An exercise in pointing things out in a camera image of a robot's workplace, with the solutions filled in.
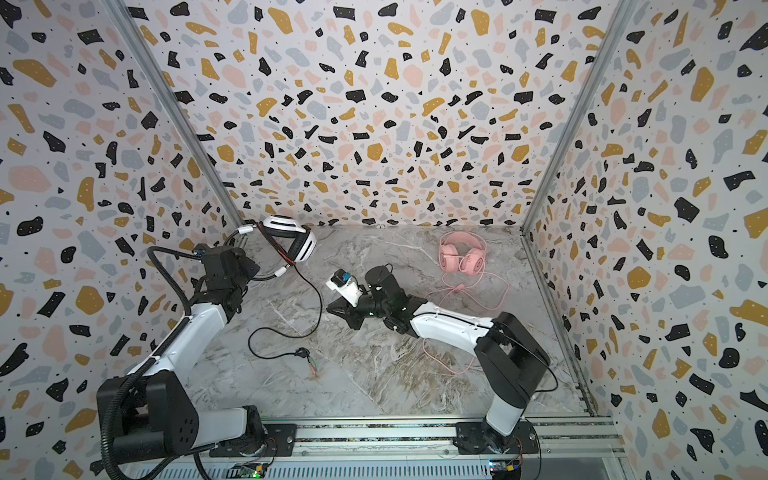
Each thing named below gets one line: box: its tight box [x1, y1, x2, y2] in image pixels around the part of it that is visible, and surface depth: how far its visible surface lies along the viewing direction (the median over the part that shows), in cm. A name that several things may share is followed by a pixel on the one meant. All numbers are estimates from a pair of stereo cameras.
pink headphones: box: [438, 231, 487, 276], surface depth 105 cm
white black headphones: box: [256, 215, 318, 266], surface depth 81 cm
